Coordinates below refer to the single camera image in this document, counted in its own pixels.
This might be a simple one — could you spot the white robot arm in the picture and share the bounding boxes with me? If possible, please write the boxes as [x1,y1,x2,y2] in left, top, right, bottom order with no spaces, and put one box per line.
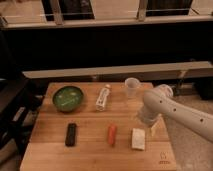
[138,84,213,143]

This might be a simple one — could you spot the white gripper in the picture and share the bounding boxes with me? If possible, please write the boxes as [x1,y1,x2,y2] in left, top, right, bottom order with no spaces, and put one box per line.
[137,103,160,126]

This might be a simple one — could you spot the white sponge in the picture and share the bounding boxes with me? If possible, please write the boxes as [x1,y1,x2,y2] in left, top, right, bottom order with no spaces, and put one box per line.
[132,128,145,150]

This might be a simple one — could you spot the dark chair on left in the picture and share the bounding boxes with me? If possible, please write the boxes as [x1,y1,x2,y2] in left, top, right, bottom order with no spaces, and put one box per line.
[0,78,41,155]

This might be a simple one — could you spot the white bottle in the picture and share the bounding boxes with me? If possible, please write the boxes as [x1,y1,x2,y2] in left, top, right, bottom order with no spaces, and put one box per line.
[95,84,111,111]

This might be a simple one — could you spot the black rectangular block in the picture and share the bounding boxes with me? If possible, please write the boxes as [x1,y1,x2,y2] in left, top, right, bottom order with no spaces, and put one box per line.
[65,123,77,146]

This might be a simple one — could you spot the green bowl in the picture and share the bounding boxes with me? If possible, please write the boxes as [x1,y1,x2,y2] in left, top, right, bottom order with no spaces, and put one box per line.
[52,86,84,112]

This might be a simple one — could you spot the long wooden bench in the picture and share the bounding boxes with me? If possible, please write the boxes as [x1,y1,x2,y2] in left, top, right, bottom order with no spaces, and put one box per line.
[23,61,213,79]

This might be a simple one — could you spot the clear plastic cup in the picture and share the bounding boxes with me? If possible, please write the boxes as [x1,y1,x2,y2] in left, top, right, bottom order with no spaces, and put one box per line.
[125,77,141,98]

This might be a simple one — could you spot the orange carrot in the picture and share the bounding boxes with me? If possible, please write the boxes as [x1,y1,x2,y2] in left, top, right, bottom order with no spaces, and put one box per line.
[107,125,117,146]

